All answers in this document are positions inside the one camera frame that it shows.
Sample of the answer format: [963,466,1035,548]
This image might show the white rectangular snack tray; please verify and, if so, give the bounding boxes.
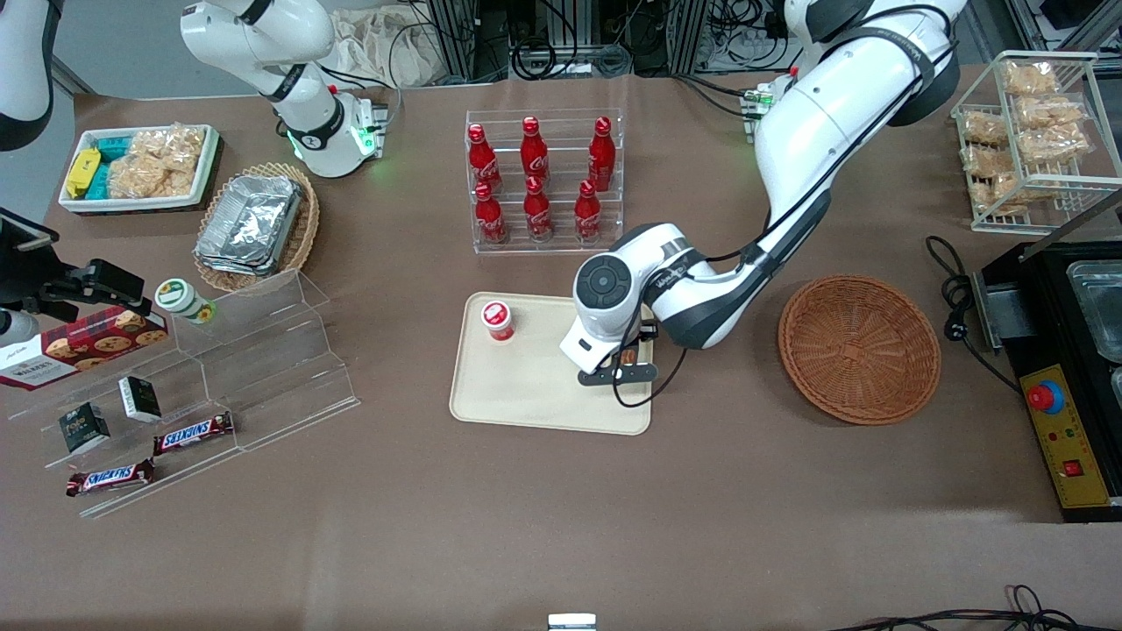
[58,124,220,215]

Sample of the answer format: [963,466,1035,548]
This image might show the black arm base cable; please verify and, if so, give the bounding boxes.
[673,74,760,120]
[317,63,406,125]

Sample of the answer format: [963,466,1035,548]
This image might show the clear acrylic stepped shelf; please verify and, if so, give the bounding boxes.
[9,270,361,520]

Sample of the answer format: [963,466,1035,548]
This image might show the yellow snack packet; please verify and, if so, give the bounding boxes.
[66,148,103,199]

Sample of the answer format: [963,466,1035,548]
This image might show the small black box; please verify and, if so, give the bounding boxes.
[117,376,163,423]
[59,402,111,454]

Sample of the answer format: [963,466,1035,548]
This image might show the clear bag of pastry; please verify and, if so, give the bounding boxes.
[1017,124,1093,165]
[1002,60,1061,97]
[960,145,1018,178]
[960,112,1011,146]
[969,174,1025,216]
[1013,93,1090,132]

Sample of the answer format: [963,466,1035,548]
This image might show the aluminium foil container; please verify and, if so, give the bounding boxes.
[203,174,304,264]
[195,237,286,278]

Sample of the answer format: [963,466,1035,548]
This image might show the clear bag of crackers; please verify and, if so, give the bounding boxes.
[131,123,208,169]
[107,154,199,200]

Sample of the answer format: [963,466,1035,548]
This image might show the steel pan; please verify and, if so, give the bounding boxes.
[1065,260,1122,365]

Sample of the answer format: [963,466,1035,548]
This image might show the black cable bundle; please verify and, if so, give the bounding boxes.
[511,0,634,82]

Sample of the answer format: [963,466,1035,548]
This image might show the white wire rack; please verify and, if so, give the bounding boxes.
[951,50,1122,235]

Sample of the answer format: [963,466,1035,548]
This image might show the beige cloth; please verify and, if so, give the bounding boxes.
[329,7,441,89]

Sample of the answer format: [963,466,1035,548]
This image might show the black floor cables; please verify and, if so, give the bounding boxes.
[833,585,1122,631]

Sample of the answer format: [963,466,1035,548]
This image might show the red lid yogurt cup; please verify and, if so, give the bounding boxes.
[480,300,516,344]

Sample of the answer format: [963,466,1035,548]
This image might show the black machine with yellow panel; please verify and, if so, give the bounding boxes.
[971,188,1122,524]

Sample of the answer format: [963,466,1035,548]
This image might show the snickers chocolate bar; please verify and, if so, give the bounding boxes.
[153,411,235,456]
[66,458,156,498]

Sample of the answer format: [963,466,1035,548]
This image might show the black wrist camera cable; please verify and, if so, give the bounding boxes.
[610,7,965,410]

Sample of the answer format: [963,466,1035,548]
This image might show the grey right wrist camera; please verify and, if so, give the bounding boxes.
[0,308,41,344]

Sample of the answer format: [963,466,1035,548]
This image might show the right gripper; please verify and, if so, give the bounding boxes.
[33,259,147,322]

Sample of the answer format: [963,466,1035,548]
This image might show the green lid yogurt cup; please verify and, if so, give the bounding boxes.
[155,278,217,325]

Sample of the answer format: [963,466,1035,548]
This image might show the beige plastic tray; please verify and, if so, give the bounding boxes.
[449,292,656,436]

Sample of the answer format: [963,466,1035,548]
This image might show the aluminium frame post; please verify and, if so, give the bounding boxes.
[426,0,511,85]

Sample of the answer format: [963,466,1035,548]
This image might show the red cola bottle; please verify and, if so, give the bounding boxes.
[468,124,502,194]
[474,182,508,245]
[574,180,603,243]
[588,117,616,192]
[521,117,550,183]
[523,176,554,242]

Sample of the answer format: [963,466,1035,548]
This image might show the red cookie box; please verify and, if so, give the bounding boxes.
[0,305,169,391]

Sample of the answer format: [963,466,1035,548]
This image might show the black power cable with plug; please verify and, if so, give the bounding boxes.
[926,235,1023,393]

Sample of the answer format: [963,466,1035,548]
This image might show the round brown wicker basket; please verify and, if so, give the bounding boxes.
[778,275,942,426]

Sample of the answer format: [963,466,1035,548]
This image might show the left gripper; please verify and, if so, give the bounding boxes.
[559,319,659,376]

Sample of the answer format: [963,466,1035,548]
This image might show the oval light wicker basket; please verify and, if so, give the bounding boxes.
[193,162,321,294]

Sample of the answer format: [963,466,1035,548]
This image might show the clear acrylic bottle rack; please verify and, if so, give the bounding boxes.
[465,108,624,255]

